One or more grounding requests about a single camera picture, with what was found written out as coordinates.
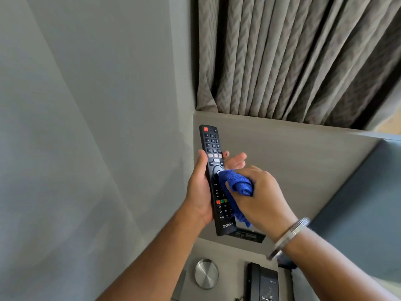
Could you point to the person's left forearm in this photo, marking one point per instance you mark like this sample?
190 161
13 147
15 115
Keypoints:
150 263

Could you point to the black wall socket panel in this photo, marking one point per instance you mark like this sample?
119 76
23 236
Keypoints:
249 236

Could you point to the person's right thumb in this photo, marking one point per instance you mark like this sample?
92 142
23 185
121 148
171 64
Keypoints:
233 194

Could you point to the grey wooden headboard panel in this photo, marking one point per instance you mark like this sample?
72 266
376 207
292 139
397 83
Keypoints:
297 159

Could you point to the person's right hand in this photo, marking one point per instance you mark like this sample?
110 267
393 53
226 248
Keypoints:
269 200

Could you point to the person's left hand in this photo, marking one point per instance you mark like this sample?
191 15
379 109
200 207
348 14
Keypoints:
196 191

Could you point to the person's left thumb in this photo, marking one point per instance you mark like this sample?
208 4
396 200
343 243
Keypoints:
202 161

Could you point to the black desk telephone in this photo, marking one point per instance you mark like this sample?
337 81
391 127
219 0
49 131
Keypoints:
261 283

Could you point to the black remote control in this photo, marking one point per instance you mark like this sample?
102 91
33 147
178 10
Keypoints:
209 144

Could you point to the grey patterned curtain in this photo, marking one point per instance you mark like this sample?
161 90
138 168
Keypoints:
282 56

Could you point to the person's right forearm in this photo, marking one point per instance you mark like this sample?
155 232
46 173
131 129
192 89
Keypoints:
322 272

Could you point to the round brushed metal disc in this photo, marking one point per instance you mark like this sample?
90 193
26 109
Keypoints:
206 274

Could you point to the blue microfibre cloth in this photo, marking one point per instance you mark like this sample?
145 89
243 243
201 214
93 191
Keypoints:
235 181

